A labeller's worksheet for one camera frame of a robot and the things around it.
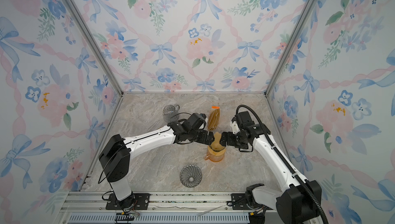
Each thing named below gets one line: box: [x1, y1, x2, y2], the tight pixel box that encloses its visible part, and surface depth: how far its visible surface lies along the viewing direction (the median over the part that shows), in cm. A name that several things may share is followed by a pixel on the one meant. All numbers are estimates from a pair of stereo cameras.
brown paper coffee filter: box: [209, 131, 226, 152], surface depth 81 cm
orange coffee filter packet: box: [207, 105, 221, 130], surface depth 99 cm
